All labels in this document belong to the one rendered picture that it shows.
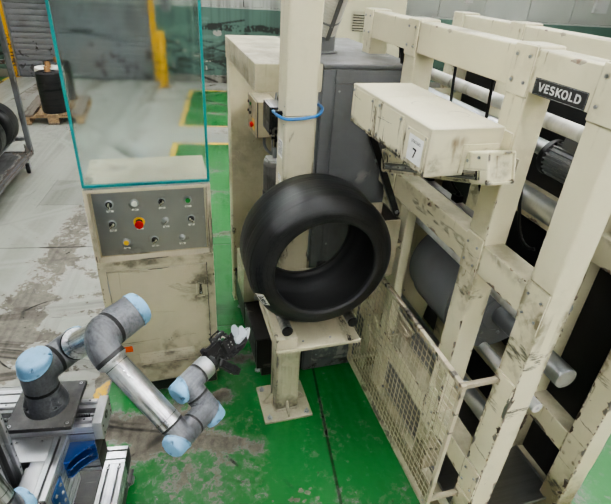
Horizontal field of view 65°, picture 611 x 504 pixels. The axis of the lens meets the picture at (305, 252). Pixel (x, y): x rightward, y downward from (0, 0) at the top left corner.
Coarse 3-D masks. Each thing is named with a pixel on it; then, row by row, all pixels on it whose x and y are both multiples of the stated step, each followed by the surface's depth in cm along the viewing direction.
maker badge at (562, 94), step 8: (536, 80) 135; (544, 80) 132; (536, 88) 136; (544, 88) 133; (552, 88) 130; (560, 88) 128; (568, 88) 125; (544, 96) 133; (552, 96) 130; (560, 96) 128; (568, 96) 125; (576, 96) 123; (584, 96) 121; (568, 104) 126; (576, 104) 123; (584, 104) 121
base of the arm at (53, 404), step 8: (56, 392) 171; (64, 392) 175; (24, 400) 169; (32, 400) 167; (40, 400) 167; (48, 400) 169; (56, 400) 171; (64, 400) 174; (24, 408) 170; (32, 408) 168; (40, 408) 168; (48, 408) 169; (56, 408) 172; (64, 408) 174; (32, 416) 169; (40, 416) 169; (48, 416) 170
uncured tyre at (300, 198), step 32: (288, 192) 174; (320, 192) 170; (352, 192) 176; (256, 224) 175; (288, 224) 166; (320, 224) 168; (352, 224) 172; (384, 224) 181; (256, 256) 171; (352, 256) 213; (384, 256) 184; (256, 288) 178; (288, 288) 211; (320, 288) 214; (352, 288) 205; (320, 320) 192
